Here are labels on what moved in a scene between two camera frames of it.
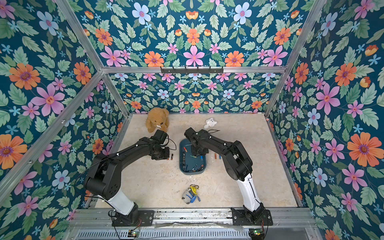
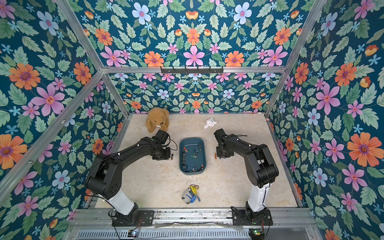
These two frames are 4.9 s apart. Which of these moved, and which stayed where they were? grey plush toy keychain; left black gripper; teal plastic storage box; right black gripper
Moved: right black gripper
Stayed: teal plastic storage box; grey plush toy keychain; left black gripper
